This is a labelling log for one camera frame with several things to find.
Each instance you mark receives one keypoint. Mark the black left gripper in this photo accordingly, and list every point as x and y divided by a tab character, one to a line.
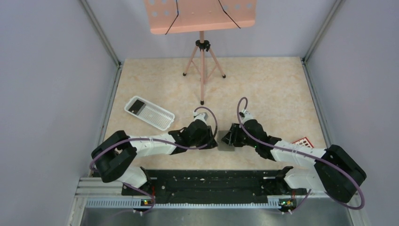
211	141

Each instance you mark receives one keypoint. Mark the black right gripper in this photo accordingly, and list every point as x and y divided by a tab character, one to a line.
235	135

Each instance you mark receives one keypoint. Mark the grey card holder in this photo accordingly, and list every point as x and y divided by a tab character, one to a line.
223	141

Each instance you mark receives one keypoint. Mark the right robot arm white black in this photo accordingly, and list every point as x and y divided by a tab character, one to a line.
330	170

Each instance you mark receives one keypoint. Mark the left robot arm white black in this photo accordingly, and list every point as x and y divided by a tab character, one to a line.
112	159

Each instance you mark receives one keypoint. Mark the black card in basket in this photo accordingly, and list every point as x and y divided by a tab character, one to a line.
136	106

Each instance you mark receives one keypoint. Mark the white plastic basket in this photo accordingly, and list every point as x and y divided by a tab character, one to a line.
152	114

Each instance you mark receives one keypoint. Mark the red plastic basket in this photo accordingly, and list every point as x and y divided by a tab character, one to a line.
304	142

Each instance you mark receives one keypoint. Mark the pink music stand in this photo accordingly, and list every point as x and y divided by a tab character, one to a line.
183	16

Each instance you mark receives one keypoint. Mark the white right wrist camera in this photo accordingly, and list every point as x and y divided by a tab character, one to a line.
245	116

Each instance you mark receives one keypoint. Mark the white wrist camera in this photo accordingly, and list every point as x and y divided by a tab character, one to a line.
200	116
245	116

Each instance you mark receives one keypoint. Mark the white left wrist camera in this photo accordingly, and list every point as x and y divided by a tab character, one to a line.
200	116

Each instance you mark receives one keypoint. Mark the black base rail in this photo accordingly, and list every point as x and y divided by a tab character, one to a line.
217	186

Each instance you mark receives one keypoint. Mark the aluminium frame rail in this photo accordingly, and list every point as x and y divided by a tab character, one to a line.
115	194

